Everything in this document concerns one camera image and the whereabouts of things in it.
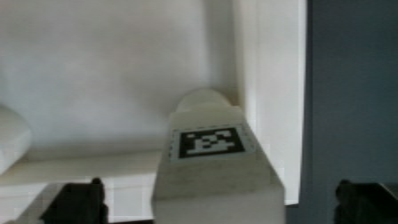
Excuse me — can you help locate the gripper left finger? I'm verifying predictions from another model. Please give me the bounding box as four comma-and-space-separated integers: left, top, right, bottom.
39, 178, 108, 224

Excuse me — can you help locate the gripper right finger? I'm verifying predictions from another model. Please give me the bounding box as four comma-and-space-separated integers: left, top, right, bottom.
334, 180, 398, 224

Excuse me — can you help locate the white table leg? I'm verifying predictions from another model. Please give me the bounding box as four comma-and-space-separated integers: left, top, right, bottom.
151, 89, 286, 224

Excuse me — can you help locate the white square table top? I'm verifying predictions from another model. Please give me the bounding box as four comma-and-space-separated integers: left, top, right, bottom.
0, 0, 307, 224

